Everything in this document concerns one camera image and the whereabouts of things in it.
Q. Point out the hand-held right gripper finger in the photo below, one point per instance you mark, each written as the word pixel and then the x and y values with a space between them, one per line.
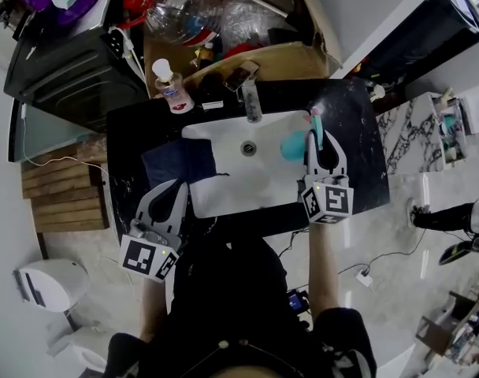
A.
pixel 340 160
pixel 311 156

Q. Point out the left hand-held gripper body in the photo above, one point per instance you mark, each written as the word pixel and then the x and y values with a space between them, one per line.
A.
pixel 145 254

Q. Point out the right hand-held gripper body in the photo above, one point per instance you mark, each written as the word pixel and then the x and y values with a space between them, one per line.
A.
pixel 330 201

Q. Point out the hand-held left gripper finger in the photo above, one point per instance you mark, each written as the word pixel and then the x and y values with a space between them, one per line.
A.
pixel 147 205
pixel 180 211

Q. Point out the person's right forearm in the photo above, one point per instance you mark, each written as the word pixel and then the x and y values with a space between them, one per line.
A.
pixel 324 266

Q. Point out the person's left forearm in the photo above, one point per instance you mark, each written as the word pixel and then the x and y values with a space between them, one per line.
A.
pixel 153 309

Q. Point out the clear hand soap bottle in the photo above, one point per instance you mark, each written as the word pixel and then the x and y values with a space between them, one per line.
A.
pixel 172 89

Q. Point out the large clear plastic bottle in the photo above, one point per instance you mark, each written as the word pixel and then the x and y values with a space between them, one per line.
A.
pixel 176 14

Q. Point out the black marble table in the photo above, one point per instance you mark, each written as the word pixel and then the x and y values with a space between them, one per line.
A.
pixel 357 132

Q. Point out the dark blue cloth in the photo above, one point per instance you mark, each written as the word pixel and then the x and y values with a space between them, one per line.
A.
pixel 176 161

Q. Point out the white sink basin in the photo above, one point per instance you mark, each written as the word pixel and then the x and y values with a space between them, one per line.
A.
pixel 231 187

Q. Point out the marble patterned shelf unit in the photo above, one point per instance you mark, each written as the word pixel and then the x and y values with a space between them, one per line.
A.
pixel 413 132

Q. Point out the chrome faucet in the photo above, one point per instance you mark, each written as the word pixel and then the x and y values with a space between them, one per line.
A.
pixel 252 101

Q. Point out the wooden slatted platform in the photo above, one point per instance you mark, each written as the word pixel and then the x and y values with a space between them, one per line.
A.
pixel 62 195

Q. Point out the white trash bin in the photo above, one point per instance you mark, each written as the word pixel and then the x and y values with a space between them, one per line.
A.
pixel 54 286

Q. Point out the person's black clothing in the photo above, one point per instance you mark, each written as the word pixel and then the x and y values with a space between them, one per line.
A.
pixel 231 301

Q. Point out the cardboard box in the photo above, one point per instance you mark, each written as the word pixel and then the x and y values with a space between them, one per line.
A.
pixel 271 57

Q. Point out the small white box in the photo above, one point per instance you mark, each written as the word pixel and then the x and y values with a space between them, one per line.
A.
pixel 212 105

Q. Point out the white toilet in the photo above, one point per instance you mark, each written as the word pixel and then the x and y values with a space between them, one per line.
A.
pixel 78 353

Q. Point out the black tall panel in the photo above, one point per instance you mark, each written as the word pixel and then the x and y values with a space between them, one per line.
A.
pixel 424 41

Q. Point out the black ribbed cabinet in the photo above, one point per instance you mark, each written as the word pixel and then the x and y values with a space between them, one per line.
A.
pixel 70 81

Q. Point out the brown box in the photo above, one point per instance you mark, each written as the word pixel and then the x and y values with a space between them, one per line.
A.
pixel 432 335

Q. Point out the purple plastic basin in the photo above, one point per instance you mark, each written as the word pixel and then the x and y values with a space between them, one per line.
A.
pixel 70 10

